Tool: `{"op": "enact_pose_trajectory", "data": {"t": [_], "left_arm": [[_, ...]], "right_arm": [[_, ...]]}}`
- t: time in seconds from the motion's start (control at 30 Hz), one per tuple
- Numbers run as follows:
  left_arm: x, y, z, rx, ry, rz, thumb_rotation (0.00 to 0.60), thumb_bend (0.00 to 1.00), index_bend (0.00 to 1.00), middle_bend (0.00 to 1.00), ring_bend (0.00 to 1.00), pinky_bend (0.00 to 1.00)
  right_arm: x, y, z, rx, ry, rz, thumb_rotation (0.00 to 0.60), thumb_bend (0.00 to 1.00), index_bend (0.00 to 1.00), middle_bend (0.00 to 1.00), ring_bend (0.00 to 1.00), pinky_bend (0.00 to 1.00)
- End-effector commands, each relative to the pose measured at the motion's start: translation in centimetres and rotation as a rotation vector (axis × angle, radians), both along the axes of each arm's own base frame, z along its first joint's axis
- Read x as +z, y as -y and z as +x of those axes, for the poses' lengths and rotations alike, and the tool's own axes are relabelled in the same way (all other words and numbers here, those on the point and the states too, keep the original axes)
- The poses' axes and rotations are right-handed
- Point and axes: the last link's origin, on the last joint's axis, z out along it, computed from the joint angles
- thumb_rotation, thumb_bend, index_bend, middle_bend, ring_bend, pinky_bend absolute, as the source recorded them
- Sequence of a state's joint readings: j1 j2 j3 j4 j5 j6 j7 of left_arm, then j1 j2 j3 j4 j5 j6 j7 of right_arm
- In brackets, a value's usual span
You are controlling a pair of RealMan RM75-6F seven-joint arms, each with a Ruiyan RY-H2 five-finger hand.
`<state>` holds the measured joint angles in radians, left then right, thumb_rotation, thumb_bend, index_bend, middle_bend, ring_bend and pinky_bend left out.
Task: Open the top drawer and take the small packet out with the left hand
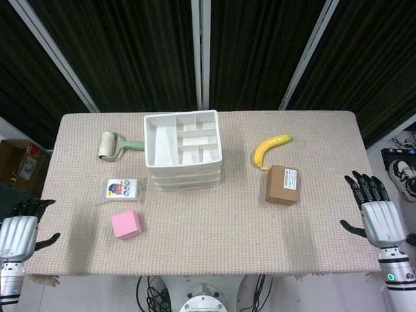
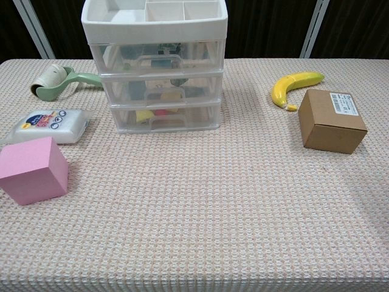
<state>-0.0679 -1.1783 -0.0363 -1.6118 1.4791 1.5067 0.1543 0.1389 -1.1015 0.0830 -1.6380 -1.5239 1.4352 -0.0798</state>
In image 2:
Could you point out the clear drawer with small items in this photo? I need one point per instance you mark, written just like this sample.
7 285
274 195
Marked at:
200 54

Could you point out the yellow banana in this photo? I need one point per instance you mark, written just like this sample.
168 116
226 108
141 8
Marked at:
282 88

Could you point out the clear plastic drawer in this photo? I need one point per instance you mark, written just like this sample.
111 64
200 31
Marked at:
206 88
203 117

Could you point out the black curtain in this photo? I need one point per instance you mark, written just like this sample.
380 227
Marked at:
273 27

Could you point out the yellow wedge toy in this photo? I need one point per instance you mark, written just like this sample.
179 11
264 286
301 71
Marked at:
144 116

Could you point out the grey metal frame post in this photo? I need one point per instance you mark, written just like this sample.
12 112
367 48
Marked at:
314 29
35 29

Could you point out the green lint roller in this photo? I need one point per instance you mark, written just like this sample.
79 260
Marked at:
60 86

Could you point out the brown cardboard box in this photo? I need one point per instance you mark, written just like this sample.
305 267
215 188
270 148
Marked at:
331 134

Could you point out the white plastic drawer organizer frame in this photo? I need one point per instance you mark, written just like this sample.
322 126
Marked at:
152 29

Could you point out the red small toy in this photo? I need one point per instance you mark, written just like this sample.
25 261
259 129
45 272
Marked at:
161 112

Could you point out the white tissue pack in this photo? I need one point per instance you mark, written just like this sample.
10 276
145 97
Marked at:
60 127

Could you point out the pink cube block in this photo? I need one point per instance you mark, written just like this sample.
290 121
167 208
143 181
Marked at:
27 170

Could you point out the beige woven tablecloth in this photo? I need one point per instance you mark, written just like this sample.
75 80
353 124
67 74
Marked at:
194 213

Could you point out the pale yellow flat piece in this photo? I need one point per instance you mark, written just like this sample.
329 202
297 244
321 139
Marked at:
169 96

